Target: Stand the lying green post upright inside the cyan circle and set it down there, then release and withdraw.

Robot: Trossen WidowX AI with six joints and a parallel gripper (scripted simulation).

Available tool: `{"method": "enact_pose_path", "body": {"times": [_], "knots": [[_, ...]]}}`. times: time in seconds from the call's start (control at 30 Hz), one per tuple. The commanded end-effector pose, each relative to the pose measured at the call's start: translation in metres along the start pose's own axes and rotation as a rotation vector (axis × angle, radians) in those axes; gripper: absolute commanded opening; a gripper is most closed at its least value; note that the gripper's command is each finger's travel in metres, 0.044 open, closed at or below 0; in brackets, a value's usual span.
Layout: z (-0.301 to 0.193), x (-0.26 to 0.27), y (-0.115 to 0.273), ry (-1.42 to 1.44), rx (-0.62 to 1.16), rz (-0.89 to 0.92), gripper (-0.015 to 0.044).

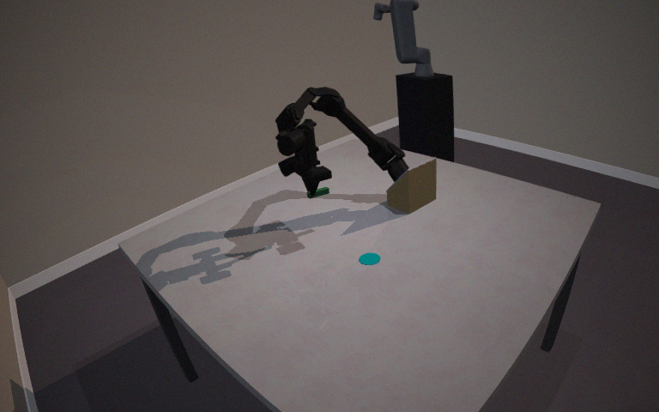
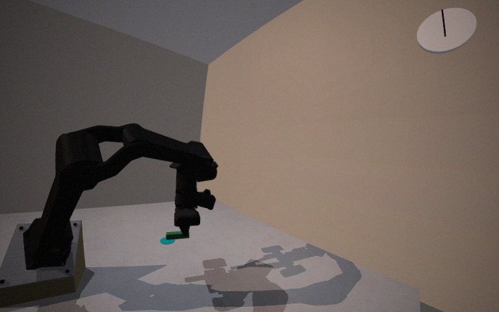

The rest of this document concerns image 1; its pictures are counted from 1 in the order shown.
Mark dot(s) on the cyan flat circle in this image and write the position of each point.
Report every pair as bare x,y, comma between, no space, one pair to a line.
369,258

